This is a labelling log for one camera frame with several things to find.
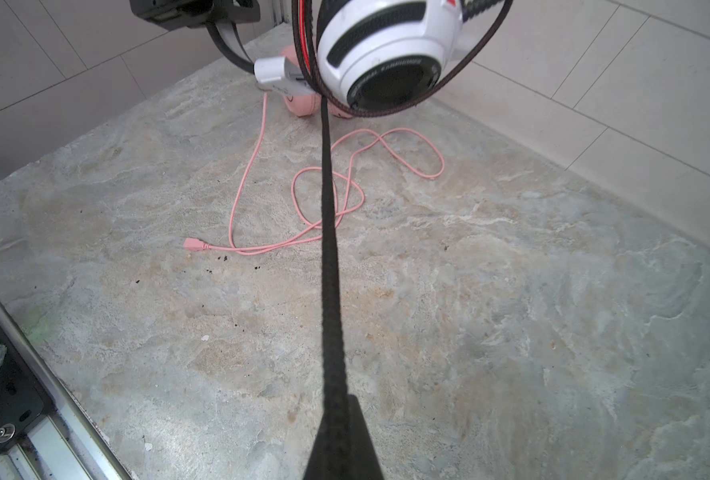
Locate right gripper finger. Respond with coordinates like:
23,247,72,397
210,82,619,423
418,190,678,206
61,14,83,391
303,394,384,480

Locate pink headphone cable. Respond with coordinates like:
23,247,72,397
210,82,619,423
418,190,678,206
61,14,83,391
182,91,446,258

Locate black headphone cable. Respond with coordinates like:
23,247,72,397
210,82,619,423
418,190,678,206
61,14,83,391
290,0,515,475

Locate white black headphones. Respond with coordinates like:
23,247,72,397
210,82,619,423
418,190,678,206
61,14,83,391
252,0,482,112

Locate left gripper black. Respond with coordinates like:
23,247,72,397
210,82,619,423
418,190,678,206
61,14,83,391
129,0,261,31

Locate aluminium mounting rail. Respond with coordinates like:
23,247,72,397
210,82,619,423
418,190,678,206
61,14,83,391
0,302,131,479

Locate pink headphones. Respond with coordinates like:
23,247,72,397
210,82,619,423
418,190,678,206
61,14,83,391
281,45,321,118

